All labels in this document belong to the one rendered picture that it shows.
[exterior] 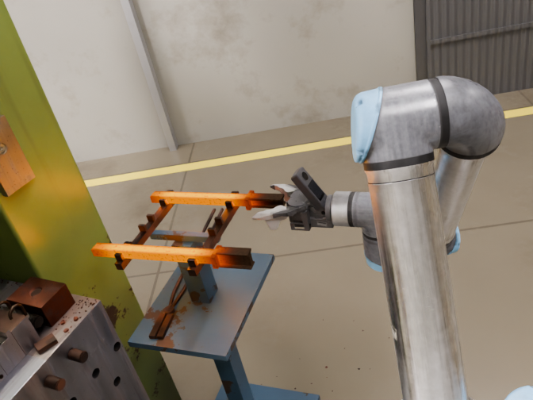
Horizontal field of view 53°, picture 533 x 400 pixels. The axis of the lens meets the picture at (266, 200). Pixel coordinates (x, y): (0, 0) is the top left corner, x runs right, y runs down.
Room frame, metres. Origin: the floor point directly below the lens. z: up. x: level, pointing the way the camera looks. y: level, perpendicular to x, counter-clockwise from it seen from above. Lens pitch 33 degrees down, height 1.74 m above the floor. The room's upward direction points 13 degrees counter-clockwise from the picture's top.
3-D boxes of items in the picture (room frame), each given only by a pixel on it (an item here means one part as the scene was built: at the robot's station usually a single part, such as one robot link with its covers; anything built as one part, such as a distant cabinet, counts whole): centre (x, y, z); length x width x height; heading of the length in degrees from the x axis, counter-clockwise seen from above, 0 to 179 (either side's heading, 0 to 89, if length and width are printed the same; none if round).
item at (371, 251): (1.07, -0.28, 0.84); 0.12 x 0.09 x 0.12; 84
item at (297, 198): (1.15, -0.11, 0.94); 0.12 x 0.08 x 0.09; 64
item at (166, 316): (1.33, 0.28, 0.71); 0.60 x 0.04 x 0.01; 160
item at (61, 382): (0.83, 0.54, 0.87); 0.04 x 0.03 x 0.03; 59
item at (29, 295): (1.02, 0.59, 0.95); 0.12 x 0.09 x 0.07; 59
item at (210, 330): (1.18, 0.24, 0.70); 0.40 x 0.30 x 0.02; 154
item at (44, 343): (0.90, 0.56, 0.92); 0.04 x 0.03 x 0.01; 123
